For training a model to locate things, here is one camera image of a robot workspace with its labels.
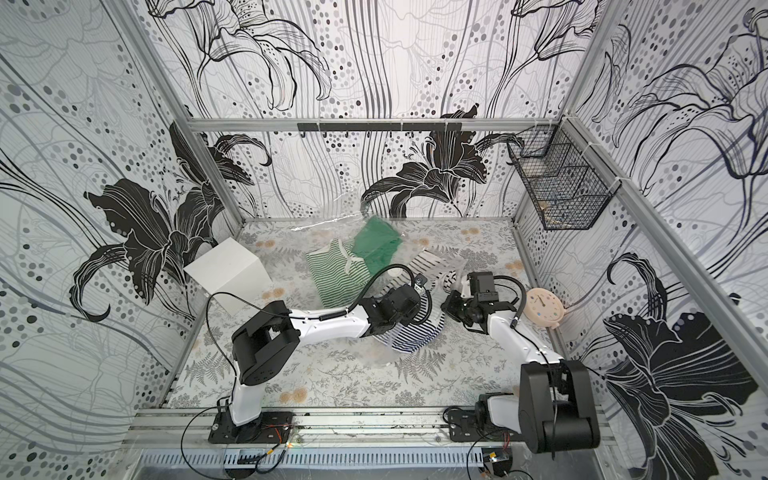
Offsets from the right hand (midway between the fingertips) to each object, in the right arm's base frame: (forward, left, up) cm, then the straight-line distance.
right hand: (445, 301), depth 89 cm
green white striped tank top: (+10, +34, -3) cm, 36 cm away
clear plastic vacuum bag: (+31, +46, -5) cm, 55 cm away
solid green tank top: (+28, +23, -4) cm, 37 cm away
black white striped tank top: (+14, +3, -4) cm, 15 cm away
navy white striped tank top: (-11, +12, -2) cm, 16 cm away
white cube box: (+4, +63, +9) cm, 64 cm away
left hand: (+1, +12, -2) cm, 12 cm away
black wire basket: (+28, -37, +24) cm, 52 cm away
